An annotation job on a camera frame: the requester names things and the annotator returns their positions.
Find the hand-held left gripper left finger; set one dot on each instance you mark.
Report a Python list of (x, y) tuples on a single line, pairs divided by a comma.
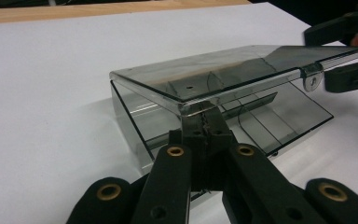
[(195, 137)]

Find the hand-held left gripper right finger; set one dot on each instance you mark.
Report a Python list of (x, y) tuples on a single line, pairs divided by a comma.
[(217, 133)]

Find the clear plastic compartment box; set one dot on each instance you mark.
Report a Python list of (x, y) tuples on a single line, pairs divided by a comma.
[(230, 74)]

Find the white table mat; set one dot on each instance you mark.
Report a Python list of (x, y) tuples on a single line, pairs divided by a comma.
[(43, 93)]

